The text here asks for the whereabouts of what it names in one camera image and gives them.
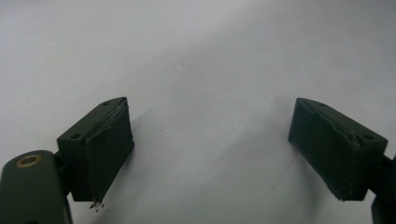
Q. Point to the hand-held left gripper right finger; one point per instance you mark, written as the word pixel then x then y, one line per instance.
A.
pixel 330 149

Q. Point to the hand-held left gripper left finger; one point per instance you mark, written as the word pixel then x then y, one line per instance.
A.
pixel 102 155

